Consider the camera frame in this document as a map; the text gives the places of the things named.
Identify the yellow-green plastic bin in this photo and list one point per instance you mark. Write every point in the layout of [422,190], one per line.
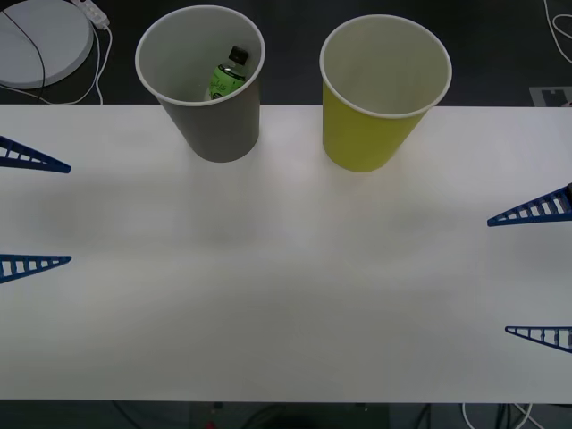
[357,138]

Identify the white round floor base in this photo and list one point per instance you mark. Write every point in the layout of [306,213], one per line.
[58,40]

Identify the grey plastic bin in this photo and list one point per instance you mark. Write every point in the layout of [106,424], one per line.
[216,134]

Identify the grey floor marker plate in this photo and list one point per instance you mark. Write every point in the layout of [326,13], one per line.
[538,96]

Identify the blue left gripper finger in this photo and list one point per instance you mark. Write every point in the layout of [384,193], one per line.
[44,162]
[49,261]

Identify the white power strip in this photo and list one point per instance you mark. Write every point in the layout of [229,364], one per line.
[94,11]

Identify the green plastic bottle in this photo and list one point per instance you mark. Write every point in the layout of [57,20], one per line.
[225,78]

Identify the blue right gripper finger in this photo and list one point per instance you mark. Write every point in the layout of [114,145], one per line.
[556,337]
[536,215]

